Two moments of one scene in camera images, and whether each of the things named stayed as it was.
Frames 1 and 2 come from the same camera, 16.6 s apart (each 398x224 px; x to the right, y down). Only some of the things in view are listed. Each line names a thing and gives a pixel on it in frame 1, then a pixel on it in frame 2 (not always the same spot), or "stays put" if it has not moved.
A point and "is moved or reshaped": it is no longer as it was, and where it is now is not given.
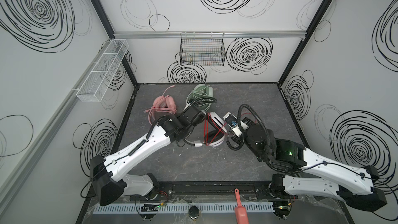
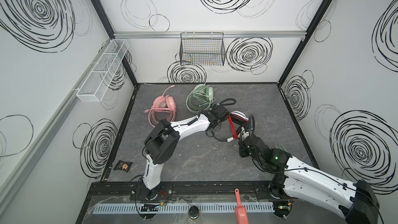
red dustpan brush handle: [240, 211] stays put
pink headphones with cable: [163, 104] stays put
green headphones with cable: [201, 95] stays put
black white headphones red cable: [214, 129] is moved or reshaped
